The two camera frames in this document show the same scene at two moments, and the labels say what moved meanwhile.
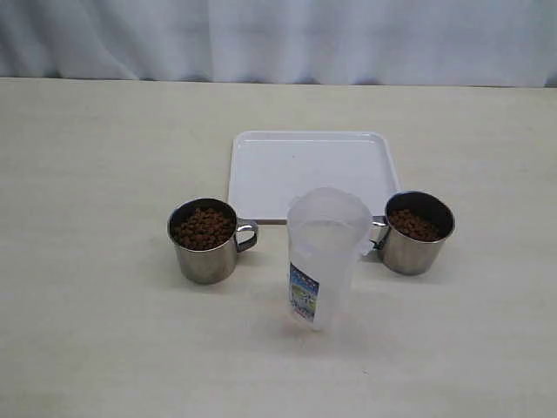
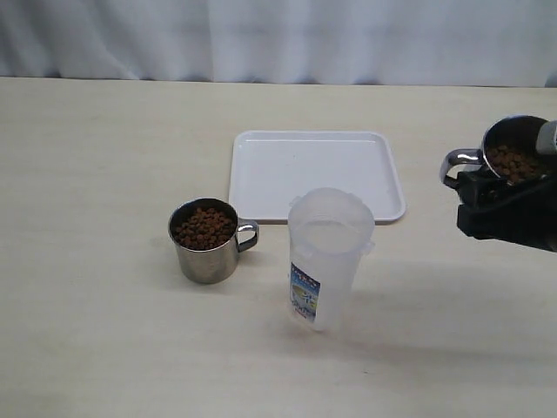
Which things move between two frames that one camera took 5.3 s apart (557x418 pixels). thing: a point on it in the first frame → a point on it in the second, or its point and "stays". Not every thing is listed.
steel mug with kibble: x=207 y=235 stays
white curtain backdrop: x=436 y=43 stays
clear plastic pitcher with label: x=326 y=230 stays
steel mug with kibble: x=411 y=233 → x=511 y=150
